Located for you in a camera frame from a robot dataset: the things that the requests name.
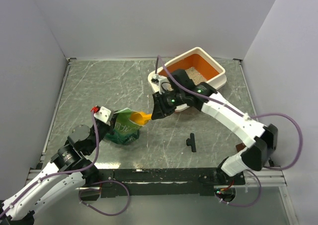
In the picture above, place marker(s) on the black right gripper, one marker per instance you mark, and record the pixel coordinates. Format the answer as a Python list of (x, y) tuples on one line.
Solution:
[(160, 110)]

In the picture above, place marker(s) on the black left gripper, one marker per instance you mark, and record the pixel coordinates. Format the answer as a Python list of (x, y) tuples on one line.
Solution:
[(110, 128)]

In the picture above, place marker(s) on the green litter bag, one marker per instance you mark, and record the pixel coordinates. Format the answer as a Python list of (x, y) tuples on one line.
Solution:
[(124, 131)]

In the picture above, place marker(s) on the yellow plastic scoop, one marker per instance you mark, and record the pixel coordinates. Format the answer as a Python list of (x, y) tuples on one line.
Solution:
[(140, 118)]

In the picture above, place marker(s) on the black bag clip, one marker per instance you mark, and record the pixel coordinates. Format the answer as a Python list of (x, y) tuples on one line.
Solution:
[(191, 142)]

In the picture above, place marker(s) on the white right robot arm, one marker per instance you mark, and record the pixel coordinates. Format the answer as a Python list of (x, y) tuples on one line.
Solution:
[(260, 141)]

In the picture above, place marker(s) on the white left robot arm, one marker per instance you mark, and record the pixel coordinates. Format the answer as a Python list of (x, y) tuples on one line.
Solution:
[(68, 169)]

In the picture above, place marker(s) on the white orange litter box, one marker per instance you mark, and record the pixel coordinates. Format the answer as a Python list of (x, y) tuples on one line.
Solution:
[(194, 70)]

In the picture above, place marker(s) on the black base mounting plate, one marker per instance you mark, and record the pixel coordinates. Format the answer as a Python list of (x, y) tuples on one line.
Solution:
[(163, 181)]

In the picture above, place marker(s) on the brown wooden block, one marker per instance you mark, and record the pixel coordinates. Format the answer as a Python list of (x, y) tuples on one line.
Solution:
[(240, 147)]

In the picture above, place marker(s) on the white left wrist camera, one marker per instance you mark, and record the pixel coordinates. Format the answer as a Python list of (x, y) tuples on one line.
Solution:
[(102, 114)]

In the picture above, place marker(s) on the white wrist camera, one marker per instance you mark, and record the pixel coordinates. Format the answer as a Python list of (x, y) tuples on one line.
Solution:
[(157, 82), (102, 114)]

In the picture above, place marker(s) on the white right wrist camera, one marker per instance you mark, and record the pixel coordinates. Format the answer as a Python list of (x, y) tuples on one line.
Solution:
[(157, 82)]

